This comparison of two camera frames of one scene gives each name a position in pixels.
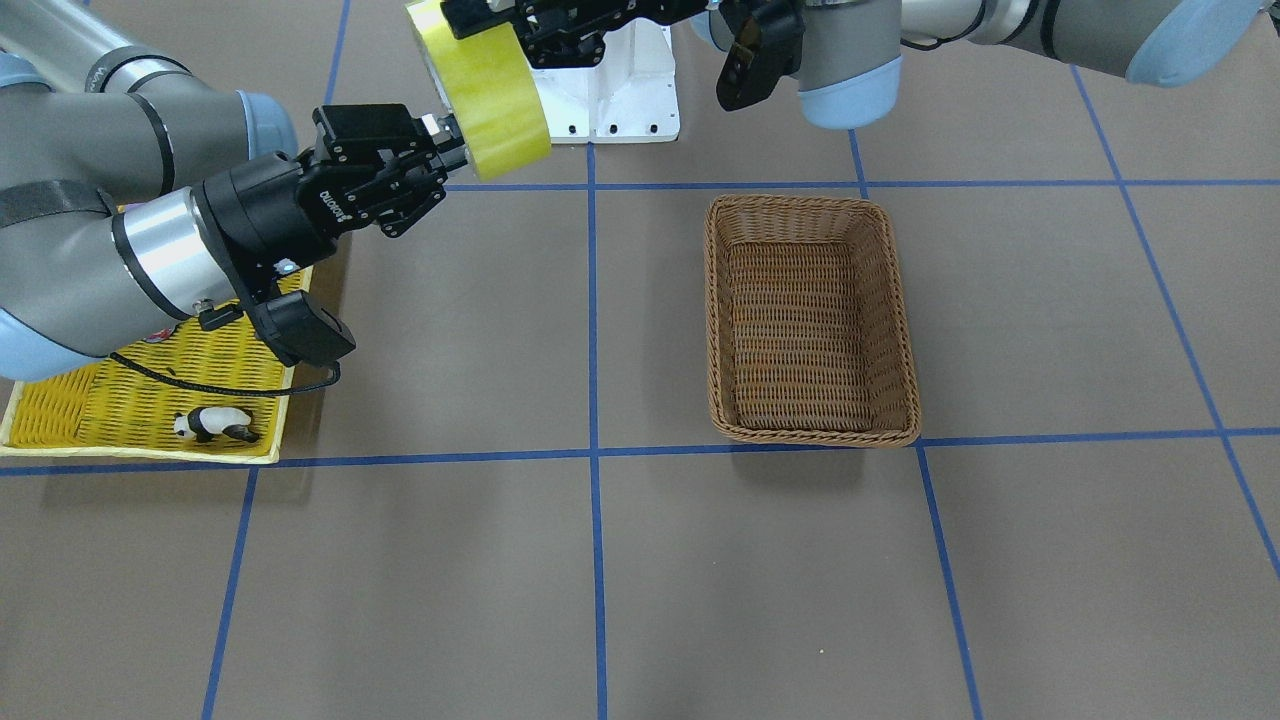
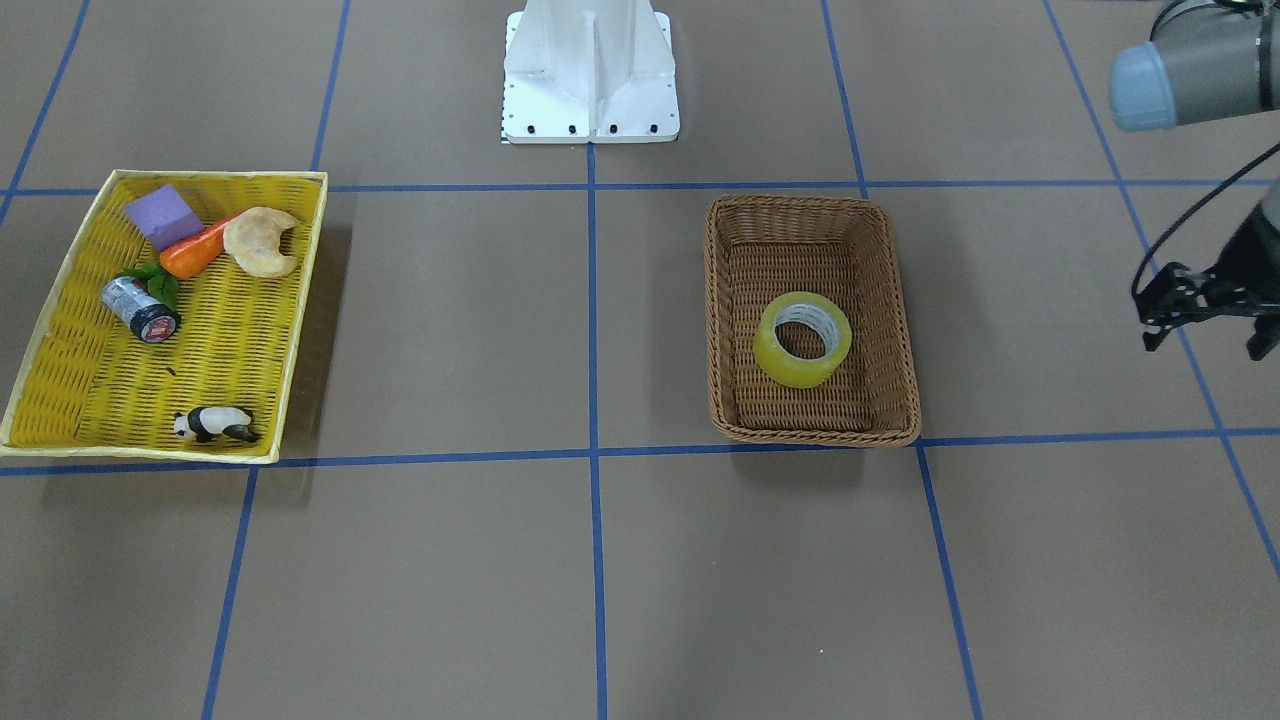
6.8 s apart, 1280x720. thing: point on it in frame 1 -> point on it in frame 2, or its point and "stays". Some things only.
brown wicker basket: [806, 325] stays
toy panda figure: [204, 422] stays
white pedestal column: [629, 97] stays
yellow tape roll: [489, 81] -> [803, 339]
